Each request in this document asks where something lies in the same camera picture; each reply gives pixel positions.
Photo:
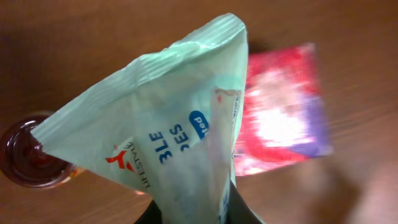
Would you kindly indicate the red purple pad package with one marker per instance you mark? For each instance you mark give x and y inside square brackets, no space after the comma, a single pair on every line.
[283,114]

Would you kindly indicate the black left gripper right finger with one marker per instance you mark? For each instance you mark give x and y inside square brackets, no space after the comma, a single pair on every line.
[238,212]

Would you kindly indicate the brown lid sauce jar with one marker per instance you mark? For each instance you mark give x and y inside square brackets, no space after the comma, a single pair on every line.
[23,160]

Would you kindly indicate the mint green wipes pack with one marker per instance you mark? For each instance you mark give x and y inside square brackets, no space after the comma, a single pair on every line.
[165,124]

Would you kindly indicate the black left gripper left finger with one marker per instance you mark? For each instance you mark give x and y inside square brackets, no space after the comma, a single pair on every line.
[152,215]

